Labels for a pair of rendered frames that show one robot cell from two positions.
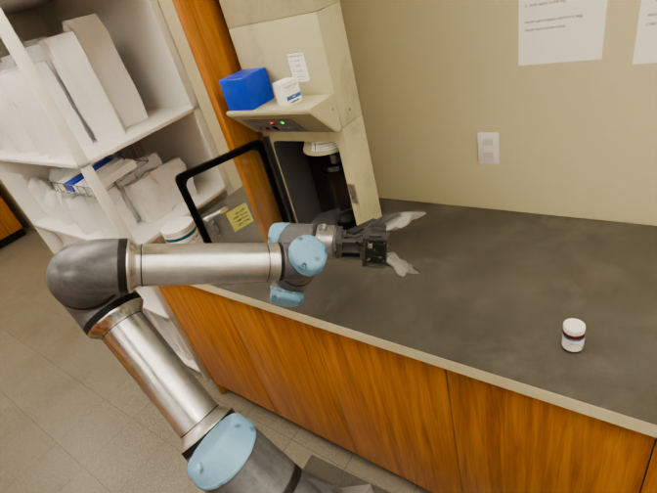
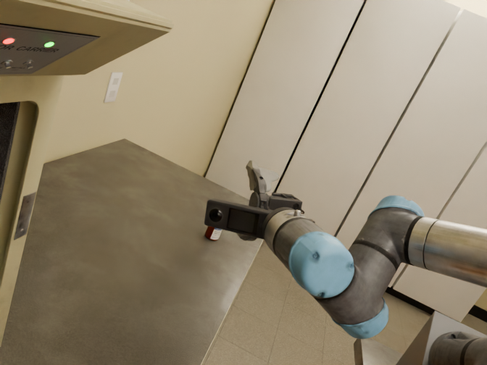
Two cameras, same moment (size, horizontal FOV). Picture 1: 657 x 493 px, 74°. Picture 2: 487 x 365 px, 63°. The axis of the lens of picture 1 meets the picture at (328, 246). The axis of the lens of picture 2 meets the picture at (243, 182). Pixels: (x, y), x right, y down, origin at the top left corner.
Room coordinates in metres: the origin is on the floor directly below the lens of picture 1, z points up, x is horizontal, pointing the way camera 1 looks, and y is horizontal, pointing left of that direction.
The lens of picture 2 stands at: (1.27, 0.40, 1.54)
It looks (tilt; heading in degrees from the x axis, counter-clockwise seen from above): 20 degrees down; 234
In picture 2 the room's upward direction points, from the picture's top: 24 degrees clockwise
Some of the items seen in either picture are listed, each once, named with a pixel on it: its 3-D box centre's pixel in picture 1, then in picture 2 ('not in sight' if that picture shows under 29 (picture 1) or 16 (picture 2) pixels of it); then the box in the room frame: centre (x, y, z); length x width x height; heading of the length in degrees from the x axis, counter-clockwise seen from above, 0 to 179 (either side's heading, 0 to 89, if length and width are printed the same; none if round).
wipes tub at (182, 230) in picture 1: (184, 240); not in sight; (1.60, 0.56, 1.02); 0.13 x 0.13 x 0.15
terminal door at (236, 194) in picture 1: (240, 210); not in sight; (1.33, 0.25, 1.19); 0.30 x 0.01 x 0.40; 115
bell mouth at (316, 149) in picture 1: (328, 136); not in sight; (1.37, -0.09, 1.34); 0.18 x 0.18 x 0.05
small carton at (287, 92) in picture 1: (287, 91); not in sight; (1.23, -0.01, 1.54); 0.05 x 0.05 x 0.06; 32
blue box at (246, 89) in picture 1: (246, 89); not in sight; (1.34, 0.10, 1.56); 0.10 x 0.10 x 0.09; 47
